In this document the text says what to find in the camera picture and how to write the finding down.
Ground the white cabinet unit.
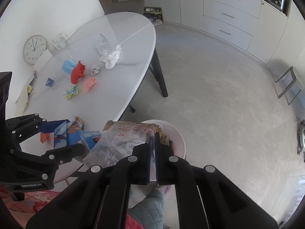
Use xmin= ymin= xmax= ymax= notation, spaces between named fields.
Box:
xmin=112 ymin=0 xmax=296 ymax=65

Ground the grey metal stool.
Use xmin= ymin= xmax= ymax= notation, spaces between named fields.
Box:
xmin=273 ymin=65 xmax=305 ymax=105

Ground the dark round device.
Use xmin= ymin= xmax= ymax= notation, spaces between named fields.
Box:
xmin=297 ymin=120 xmax=305 ymax=155

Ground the row of shoes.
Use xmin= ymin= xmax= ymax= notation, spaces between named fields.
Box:
xmin=143 ymin=7 xmax=164 ymax=15

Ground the clear printed snack bag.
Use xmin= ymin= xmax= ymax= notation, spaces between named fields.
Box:
xmin=82 ymin=120 xmax=156 ymax=169

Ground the clear plastic bottle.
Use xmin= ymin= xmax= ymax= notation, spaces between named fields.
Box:
xmin=92 ymin=33 xmax=112 ymax=56

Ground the red paper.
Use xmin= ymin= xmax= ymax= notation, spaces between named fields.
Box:
xmin=70 ymin=61 xmax=87 ymax=84

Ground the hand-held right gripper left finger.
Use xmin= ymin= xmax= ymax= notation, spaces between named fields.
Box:
xmin=25 ymin=143 xmax=151 ymax=229

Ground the clear glass container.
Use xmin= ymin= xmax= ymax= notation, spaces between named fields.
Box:
xmin=51 ymin=31 xmax=69 ymax=50

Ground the white round plastic bin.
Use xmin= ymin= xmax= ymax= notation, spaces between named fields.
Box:
xmin=143 ymin=119 xmax=187 ymax=160

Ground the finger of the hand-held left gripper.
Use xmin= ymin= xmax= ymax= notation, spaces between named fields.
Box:
xmin=5 ymin=113 xmax=70 ymax=142
xmin=11 ymin=144 xmax=86 ymax=185

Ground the grey upholstered chair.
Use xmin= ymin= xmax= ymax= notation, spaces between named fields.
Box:
xmin=104 ymin=0 xmax=145 ymax=15

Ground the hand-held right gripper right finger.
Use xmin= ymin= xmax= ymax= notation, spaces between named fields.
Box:
xmin=154 ymin=132 xmax=279 ymax=229

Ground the white card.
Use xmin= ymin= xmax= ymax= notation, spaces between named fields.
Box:
xmin=32 ymin=49 xmax=53 ymax=73

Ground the round white wall clock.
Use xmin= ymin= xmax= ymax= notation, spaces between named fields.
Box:
xmin=22 ymin=35 xmax=48 ymax=65

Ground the yellow and blue crumpled paper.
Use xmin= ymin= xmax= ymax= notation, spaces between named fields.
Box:
xmin=63 ymin=85 xmax=80 ymax=100

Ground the white tissue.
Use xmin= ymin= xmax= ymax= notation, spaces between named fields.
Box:
xmin=99 ymin=45 xmax=122 ymax=69

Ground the red floral quilted jacket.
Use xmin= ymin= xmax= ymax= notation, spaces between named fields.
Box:
xmin=0 ymin=188 xmax=148 ymax=229

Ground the pink crumpled paper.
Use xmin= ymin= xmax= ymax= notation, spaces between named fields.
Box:
xmin=83 ymin=77 xmax=98 ymax=93

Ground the blue face mask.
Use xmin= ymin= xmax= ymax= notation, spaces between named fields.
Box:
xmin=62 ymin=60 xmax=78 ymax=74

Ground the blue printed carton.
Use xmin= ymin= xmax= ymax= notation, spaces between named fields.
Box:
xmin=54 ymin=120 xmax=102 ymax=152

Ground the person's grey quilted pants leg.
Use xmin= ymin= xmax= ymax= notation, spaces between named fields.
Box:
xmin=127 ymin=188 xmax=167 ymax=229

